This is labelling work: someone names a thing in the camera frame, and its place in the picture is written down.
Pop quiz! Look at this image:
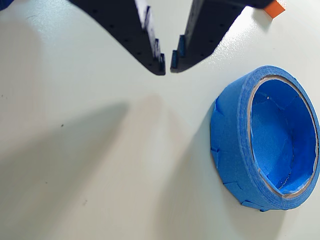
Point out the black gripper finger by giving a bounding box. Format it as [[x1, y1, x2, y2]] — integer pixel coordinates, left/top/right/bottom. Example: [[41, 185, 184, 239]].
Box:
[[170, 0, 276, 74], [68, 0, 167, 77]]

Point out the orange cube block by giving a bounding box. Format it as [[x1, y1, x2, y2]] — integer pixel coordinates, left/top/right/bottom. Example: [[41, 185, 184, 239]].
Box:
[[264, 0, 286, 19]]

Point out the blue tape roll bin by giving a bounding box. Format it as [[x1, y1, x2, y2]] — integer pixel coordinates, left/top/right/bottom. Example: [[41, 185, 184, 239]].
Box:
[[209, 65, 320, 213]]

